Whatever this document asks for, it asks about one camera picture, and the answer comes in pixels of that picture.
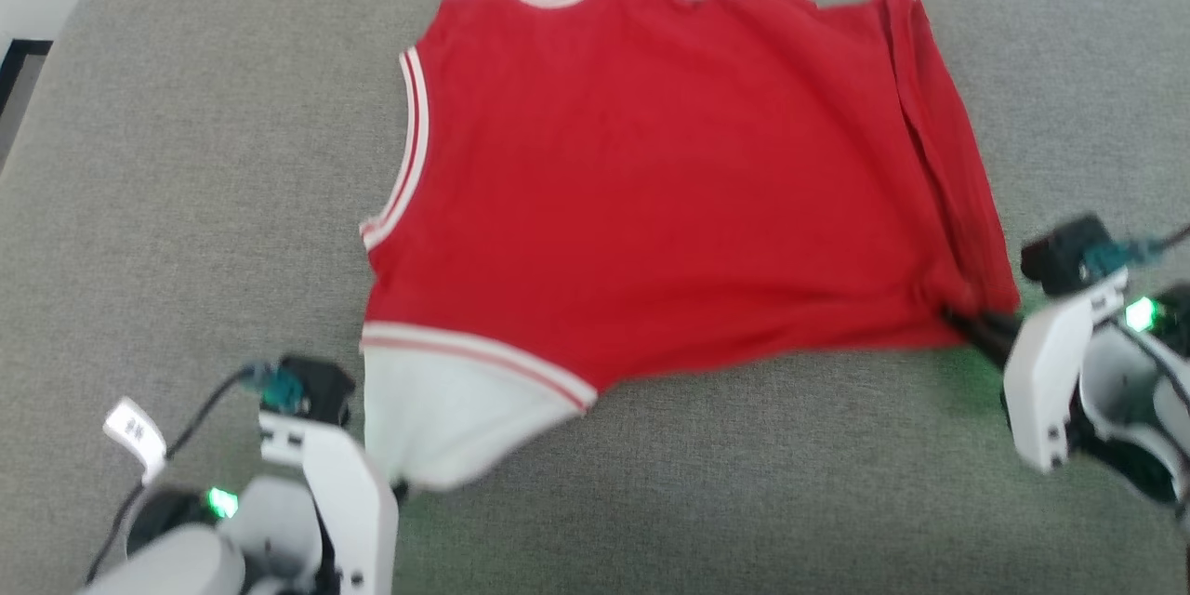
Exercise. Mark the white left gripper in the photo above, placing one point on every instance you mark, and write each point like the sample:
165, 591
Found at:
358, 521

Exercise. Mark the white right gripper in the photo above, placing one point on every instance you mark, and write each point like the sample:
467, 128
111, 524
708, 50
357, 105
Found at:
1046, 381

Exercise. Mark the red basketball jersey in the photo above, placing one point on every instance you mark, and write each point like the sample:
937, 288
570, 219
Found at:
651, 186

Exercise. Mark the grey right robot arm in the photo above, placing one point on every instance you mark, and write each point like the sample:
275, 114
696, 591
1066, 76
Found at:
1116, 381

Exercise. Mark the grey fabric sofa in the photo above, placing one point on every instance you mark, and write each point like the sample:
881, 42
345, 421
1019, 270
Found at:
186, 204

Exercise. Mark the black baseboard strip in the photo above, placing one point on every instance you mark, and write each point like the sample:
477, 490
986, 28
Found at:
28, 45

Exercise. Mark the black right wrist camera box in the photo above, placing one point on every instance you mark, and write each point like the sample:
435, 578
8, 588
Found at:
1060, 256

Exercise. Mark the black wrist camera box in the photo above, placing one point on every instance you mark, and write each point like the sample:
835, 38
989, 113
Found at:
321, 386
1060, 256

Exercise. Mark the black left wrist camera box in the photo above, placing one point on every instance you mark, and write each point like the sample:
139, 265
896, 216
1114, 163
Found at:
321, 386

